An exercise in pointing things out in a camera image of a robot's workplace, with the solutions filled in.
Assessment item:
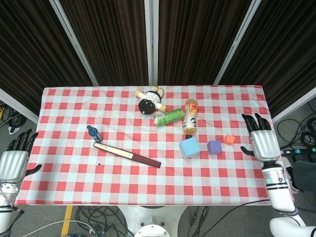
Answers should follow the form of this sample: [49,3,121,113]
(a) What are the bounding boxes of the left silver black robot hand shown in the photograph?
[0,128,42,184]

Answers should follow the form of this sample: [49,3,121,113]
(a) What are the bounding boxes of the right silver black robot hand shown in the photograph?
[240,113,281,163]

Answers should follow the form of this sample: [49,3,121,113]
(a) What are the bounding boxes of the medium purple cube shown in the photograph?
[206,140,222,155]

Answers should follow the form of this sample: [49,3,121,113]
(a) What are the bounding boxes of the black power strip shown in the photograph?
[280,147,316,157]

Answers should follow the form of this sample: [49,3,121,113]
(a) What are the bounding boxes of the white pink sneaker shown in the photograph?
[283,157,301,194]

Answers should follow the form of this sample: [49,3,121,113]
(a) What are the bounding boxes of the black trouser leg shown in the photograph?
[293,159,316,193]

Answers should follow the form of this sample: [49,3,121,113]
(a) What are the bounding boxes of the large light blue cube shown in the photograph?
[178,137,201,159]

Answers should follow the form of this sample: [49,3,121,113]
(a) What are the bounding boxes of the orange drink bottle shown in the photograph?
[182,98,199,139]

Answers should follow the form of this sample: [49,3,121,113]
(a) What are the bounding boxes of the small blue bottle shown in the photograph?
[86,124,103,143]

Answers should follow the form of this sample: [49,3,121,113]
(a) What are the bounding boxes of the dark brown curtain panel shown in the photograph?
[0,0,92,116]
[60,0,149,86]
[219,0,316,116]
[158,0,253,86]

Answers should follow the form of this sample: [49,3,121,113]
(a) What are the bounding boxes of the green drink can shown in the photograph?
[153,108,186,127]

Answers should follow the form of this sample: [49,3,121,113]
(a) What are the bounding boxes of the red white checkered tablecloth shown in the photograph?
[14,85,296,207]

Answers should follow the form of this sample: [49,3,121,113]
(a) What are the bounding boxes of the dark red folded fan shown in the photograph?
[93,142,162,169]

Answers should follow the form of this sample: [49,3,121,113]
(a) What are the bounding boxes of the black white doll figure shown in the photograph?
[135,85,166,115]

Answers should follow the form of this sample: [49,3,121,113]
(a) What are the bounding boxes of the black floor cable bundle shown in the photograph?
[0,100,28,135]
[276,101,316,149]
[74,206,135,237]

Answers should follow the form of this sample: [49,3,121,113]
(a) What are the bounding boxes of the white metal partition frame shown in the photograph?
[213,0,263,85]
[48,0,99,86]
[0,88,40,123]
[271,86,316,124]
[144,0,159,86]

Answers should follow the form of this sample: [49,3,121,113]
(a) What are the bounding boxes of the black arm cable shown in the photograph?
[195,198,272,237]

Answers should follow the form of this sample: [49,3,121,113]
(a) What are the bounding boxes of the white floor cable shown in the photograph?
[24,220,96,237]

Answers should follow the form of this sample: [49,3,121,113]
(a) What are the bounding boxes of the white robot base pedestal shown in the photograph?
[116,206,189,237]

